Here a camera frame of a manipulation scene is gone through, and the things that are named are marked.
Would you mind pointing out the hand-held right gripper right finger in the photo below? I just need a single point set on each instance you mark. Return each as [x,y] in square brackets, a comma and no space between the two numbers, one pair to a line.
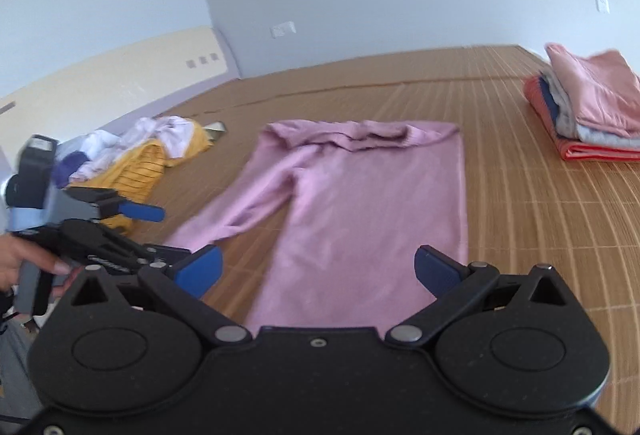
[437,269]

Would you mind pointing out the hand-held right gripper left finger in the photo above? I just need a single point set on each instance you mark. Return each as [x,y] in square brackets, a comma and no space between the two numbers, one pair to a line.
[202,271]

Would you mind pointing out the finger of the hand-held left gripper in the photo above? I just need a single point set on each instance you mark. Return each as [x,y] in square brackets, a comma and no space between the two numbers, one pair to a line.
[145,213]
[165,254]

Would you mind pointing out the pink sweater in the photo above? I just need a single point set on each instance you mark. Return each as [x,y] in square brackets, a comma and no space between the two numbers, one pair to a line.
[360,205]

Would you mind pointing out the stack of folded clothes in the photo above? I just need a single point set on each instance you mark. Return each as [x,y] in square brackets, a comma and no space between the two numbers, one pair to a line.
[590,154]

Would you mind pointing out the person's left hand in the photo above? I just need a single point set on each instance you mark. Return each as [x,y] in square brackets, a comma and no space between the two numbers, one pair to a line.
[12,260]

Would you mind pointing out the purple knitted sweater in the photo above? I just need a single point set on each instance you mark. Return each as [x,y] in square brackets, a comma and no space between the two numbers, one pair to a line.
[67,170]

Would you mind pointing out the yellow striped shirt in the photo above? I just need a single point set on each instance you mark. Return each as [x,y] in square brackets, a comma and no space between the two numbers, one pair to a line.
[132,175]

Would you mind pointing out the white garment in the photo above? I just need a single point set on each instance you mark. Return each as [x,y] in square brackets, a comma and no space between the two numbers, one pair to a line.
[100,142]

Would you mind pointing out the pale pink garment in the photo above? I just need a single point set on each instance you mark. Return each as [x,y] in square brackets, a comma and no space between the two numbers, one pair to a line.
[160,132]

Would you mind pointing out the bamboo bed mat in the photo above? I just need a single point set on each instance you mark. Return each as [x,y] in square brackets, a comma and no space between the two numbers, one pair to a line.
[525,240]

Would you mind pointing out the small grey flat object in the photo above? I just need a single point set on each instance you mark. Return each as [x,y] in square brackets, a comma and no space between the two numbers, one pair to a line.
[216,128]

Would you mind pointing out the cream bed headboard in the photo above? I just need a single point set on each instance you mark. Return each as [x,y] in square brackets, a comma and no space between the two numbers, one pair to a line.
[100,65]

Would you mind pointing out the person's grey pants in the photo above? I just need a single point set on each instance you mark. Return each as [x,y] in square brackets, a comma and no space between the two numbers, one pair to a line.
[15,365]

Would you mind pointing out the folded navy garment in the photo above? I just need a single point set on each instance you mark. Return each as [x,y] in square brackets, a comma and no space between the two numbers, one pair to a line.
[548,105]

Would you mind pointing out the folded grey garment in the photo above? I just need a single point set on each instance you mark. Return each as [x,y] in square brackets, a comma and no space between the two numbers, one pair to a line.
[600,139]

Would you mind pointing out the folded pink garment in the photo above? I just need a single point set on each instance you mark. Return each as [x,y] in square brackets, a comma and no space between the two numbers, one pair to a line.
[595,90]

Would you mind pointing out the white wall switch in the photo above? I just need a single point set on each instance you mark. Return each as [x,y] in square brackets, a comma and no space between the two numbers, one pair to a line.
[283,30]

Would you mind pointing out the small white wall socket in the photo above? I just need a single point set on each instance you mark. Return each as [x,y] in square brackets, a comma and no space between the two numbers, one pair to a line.
[603,5]

